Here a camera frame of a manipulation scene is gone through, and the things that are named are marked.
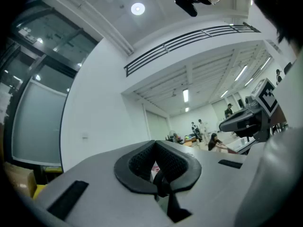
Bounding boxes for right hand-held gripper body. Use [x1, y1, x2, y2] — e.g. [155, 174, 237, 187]
[236, 78, 279, 143]

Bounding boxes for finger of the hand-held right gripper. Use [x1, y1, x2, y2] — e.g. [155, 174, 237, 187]
[219, 109, 256, 132]

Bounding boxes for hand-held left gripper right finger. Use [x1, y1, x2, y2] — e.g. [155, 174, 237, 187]
[155, 140, 259, 227]

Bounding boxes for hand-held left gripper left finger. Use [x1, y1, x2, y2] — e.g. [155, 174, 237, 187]
[35, 140, 173, 227]

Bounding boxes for yellow bin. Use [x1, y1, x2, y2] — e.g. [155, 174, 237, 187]
[32, 184, 48, 200]

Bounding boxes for person's light shirt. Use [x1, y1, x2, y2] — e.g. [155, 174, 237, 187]
[233, 53, 303, 227]

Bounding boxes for tall cardboard box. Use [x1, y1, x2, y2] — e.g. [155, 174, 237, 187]
[2, 161, 38, 198]

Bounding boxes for black balcony railing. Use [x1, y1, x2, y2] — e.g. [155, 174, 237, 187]
[123, 22, 261, 78]

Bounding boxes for black framed glass door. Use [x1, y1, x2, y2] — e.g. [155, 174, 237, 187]
[0, 7, 100, 169]

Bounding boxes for round ceiling light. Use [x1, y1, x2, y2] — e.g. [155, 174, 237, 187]
[130, 2, 146, 16]

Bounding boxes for black head-worn camera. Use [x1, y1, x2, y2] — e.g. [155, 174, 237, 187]
[170, 0, 198, 17]

